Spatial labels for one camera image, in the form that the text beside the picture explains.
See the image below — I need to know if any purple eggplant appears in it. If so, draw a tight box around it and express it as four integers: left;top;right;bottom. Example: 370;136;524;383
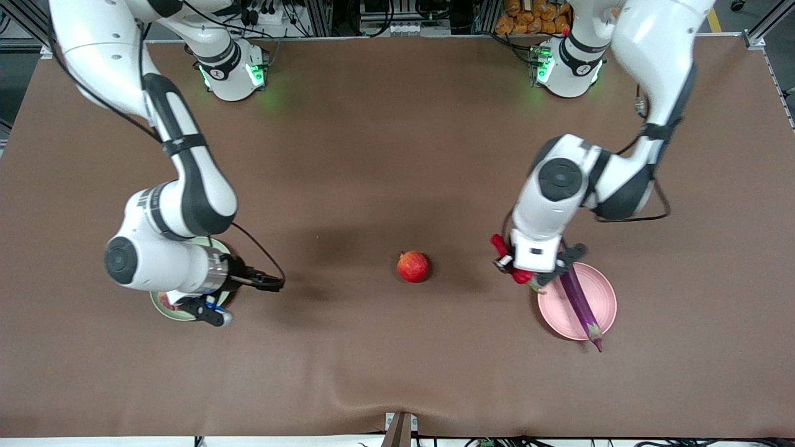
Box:
559;264;604;353

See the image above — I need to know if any bag of orange fruits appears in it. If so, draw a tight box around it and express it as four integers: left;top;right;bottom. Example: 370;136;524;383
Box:
495;0;572;36

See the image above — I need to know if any grey metal table bracket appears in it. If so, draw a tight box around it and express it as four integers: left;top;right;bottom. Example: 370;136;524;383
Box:
382;412;418;447

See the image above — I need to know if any aluminium profile frame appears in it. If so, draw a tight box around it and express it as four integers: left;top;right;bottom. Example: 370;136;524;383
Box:
0;0;57;52
741;0;795;52

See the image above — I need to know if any brown table cloth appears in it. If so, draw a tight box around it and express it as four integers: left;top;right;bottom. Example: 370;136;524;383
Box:
0;36;795;438

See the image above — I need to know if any red chili pepper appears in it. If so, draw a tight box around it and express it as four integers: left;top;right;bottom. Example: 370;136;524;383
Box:
490;233;547;294

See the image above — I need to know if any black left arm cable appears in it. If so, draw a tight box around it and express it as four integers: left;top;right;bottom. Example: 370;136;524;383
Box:
593;84;672;224

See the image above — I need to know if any white power strip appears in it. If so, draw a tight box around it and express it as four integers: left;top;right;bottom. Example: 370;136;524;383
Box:
239;2;294;27

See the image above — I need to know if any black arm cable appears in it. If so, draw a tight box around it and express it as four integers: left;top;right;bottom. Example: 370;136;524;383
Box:
47;25;287;281
593;84;672;224

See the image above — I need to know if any pink plate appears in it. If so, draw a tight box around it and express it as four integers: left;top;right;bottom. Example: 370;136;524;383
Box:
538;262;617;341

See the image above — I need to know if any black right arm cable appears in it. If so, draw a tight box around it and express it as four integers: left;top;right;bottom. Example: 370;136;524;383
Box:
47;25;287;281

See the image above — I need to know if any red pomegranate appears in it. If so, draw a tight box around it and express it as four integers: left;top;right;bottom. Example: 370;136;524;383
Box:
397;250;430;283

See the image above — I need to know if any light green plate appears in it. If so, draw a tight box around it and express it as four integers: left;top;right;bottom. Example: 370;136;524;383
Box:
149;237;234;322

